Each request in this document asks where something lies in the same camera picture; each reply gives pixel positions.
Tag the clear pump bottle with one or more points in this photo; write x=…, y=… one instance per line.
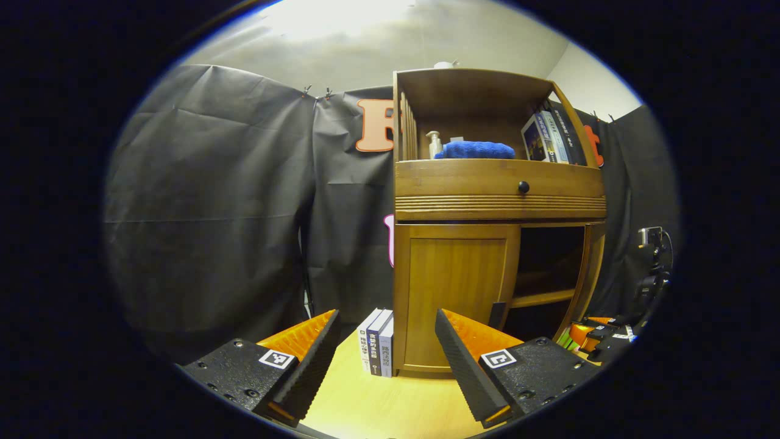
x=434, y=146

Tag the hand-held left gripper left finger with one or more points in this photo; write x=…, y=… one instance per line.
x=304, y=372

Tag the grey spine book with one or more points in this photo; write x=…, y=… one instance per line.
x=554, y=137

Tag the wooden double-door shoe cabinet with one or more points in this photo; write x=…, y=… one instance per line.
x=475, y=91

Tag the camera on black tripod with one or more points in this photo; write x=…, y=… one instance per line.
x=655, y=268

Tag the blue folded towel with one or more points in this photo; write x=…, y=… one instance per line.
x=475, y=150

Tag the small white object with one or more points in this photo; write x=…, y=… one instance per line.
x=445, y=64

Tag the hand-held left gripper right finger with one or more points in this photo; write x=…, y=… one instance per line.
x=466, y=372

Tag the wooden cabinet drawer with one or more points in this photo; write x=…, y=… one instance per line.
x=457, y=177

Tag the white spine book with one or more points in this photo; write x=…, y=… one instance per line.
x=365, y=347

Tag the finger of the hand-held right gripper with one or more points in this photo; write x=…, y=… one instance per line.
x=609, y=320
x=618, y=346

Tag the blue cover book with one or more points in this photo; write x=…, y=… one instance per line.
x=533, y=140

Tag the black backdrop cloth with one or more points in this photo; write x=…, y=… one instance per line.
x=213, y=213

